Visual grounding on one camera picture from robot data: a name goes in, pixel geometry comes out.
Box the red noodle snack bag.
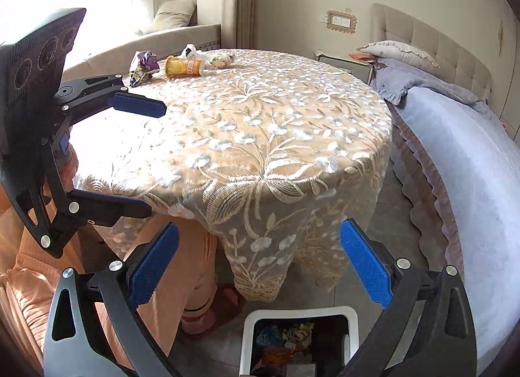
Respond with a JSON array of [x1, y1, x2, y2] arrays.
[[261, 346, 294, 367]]

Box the blue snack bag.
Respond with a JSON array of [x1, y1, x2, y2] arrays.
[[255, 325, 285, 348]]

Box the white trash bin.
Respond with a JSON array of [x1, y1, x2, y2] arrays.
[[239, 306, 359, 376]]

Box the purple yellow candy wrapper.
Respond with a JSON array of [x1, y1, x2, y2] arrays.
[[129, 51, 160, 87]]

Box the person's orange trousers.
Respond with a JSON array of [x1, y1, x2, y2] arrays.
[[1, 147, 217, 376]]

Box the orange drink cup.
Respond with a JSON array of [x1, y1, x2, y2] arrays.
[[165, 56, 205, 78]]

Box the crumpled white tissue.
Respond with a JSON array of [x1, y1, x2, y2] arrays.
[[178, 44, 208, 68]]

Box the beige window seat cushion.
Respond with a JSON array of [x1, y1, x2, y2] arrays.
[[136, 0, 197, 36]]

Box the crumpled patterned paper ball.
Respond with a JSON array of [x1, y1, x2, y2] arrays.
[[209, 52, 234, 69]]

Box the red slipper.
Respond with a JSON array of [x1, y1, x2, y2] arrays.
[[179, 284, 246, 340]]

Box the bed with lilac cover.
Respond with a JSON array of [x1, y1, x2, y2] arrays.
[[371, 58, 519, 376]]

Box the round table floral tablecloth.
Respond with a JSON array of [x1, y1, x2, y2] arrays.
[[71, 50, 392, 302]]

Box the beige upholstered headboard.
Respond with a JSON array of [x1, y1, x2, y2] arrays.
[[369, 3, 492, 101]]

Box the grey nightstand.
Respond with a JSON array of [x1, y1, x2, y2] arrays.
[[315, 50, 374, 85]]

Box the beige frilled pillow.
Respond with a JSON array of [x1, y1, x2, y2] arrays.
[[357, 40, 440, 69]]

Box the beige wardrobe doors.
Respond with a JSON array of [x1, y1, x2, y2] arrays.
[[497, 27, 520, 142]]

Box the framed wall switch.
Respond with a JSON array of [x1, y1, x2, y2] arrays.
[[326, 10, 358, 34]]

